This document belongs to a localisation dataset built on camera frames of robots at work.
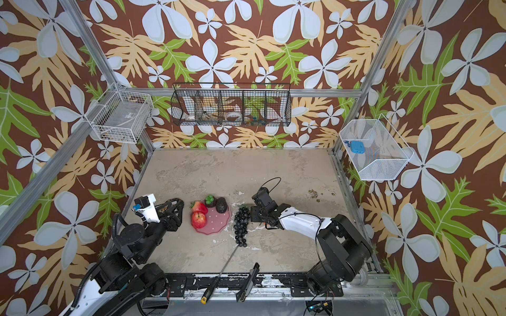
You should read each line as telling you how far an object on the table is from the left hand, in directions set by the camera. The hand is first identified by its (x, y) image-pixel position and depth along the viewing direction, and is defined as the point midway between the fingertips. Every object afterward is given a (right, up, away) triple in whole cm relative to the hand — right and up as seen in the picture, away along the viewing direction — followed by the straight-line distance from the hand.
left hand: (179, 201), depth 68 cm
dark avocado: (+12, -5, +22) cm, 26 cm away
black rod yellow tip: (+11, -32, +5) cm, 35 cm away
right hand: (+26, -9, +22) cm, 35 cm away
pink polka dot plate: (+9, -14, +23) cm, 28 cm away
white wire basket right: (+80, +18, +10) cm, 83 cm away
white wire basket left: (-33, +35, +19) cm, 51 cm away
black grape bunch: (+21, -12, +18) cm, 30 cm away
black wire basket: (+15, +44, +29) cm, 55 cm away
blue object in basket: (+72, +22, +18) cm, 77 cm away
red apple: (+2, -11, +16) cm, 20 cm away
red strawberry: (+1, -6, +22) cm, 23 cm away
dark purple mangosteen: (+6, -4, +23) cm, 24 cm away
